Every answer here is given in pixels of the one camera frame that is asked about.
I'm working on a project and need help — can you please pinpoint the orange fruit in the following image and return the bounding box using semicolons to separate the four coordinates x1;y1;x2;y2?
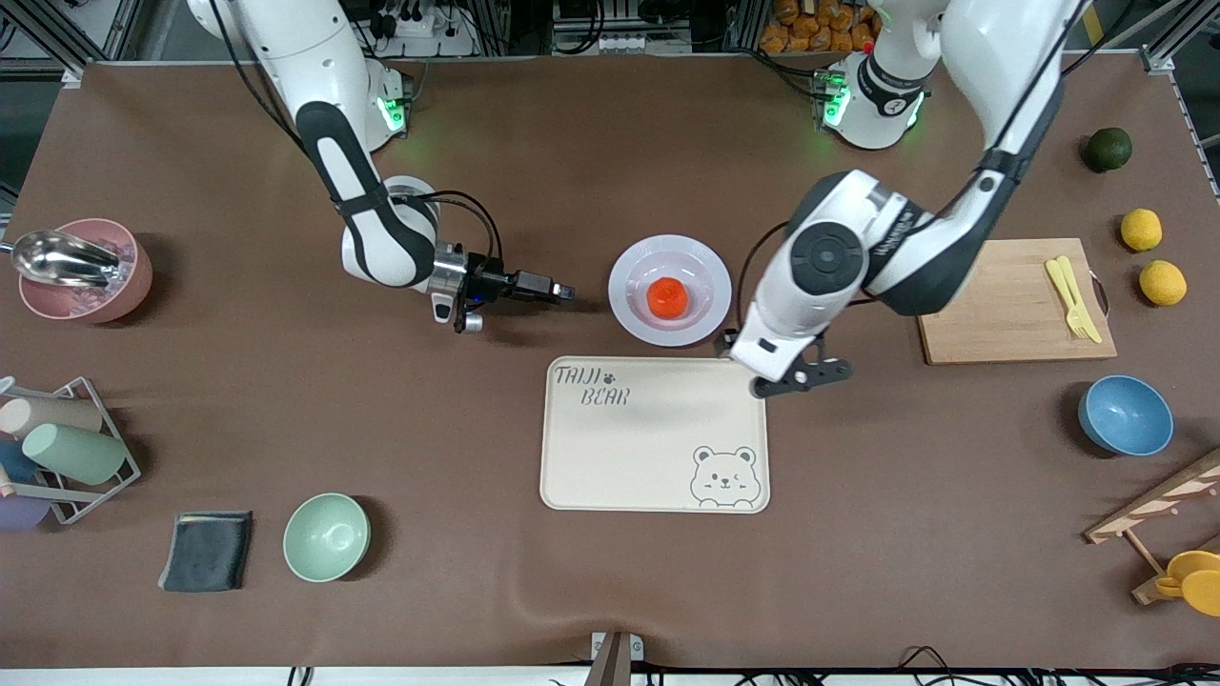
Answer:
646;277;690;320

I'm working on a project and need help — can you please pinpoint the white round plate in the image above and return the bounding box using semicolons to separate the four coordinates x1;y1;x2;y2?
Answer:
608;234;733;348

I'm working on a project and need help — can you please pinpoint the cream bear print tray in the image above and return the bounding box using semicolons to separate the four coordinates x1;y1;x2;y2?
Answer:
539;356;770;515

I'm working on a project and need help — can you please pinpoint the white power strip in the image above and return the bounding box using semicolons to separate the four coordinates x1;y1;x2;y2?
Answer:
367;0;478;58

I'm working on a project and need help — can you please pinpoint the wooden cutting board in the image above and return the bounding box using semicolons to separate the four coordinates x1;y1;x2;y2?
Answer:
917;238;1118;366

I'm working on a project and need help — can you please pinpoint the light green bowl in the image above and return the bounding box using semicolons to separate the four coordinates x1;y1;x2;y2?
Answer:
282;493;371;583

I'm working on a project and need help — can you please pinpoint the bag of bread rolls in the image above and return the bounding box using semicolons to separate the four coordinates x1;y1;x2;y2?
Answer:
760;0;883;55

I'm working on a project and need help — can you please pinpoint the yellow plastic fork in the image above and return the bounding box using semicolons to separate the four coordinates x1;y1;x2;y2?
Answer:
1046;259;1090;340

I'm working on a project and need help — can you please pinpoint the pink bowl with ice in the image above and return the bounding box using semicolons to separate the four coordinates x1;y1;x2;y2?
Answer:
19;218;153;325

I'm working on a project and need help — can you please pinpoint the folded dark grey cloth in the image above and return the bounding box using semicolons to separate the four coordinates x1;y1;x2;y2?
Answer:
158;511;254;594

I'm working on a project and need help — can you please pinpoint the blue bowl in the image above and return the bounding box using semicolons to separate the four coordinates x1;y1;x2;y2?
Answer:
1078;374;1175;457

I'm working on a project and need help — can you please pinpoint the dark green lime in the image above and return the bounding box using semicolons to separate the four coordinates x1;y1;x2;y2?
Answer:
1084;127;1134;173

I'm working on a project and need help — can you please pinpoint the yellow lemon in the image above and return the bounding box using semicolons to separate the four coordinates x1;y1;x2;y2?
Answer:
1120;208;1164;252
1139;259;1189;307

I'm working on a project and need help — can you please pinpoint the silver metal scoop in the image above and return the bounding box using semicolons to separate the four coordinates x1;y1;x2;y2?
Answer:
0;230;123;289

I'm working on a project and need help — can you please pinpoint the light green cup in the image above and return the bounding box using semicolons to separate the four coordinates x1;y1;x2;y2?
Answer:
21;422;129;485

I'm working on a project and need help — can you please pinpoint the beige cup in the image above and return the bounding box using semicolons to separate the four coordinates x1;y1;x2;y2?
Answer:
0;395;104;439

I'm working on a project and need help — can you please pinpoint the wooden cup stand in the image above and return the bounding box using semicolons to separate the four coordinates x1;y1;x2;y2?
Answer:
1084;448;1220;606

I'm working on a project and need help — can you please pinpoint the blue cup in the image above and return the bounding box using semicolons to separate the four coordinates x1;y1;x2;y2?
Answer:
0;440;41;484

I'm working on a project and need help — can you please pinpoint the purple cup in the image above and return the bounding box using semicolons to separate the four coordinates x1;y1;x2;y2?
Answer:
0;494;53;532

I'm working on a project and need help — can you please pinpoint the yellow mug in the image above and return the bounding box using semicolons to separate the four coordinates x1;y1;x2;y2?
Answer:
1155;550;1220;618

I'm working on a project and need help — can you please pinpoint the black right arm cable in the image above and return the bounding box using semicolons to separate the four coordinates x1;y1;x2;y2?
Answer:
405;190;505;282

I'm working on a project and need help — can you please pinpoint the metal clamp bracket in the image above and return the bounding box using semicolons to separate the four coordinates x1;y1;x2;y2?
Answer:
583;631;645;686

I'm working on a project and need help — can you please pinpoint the white wire cup rack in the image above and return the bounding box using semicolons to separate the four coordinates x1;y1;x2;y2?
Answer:
0;376;142;526

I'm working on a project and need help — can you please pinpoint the black cable bundle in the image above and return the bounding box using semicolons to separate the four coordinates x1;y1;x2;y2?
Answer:
648;646;1220;686

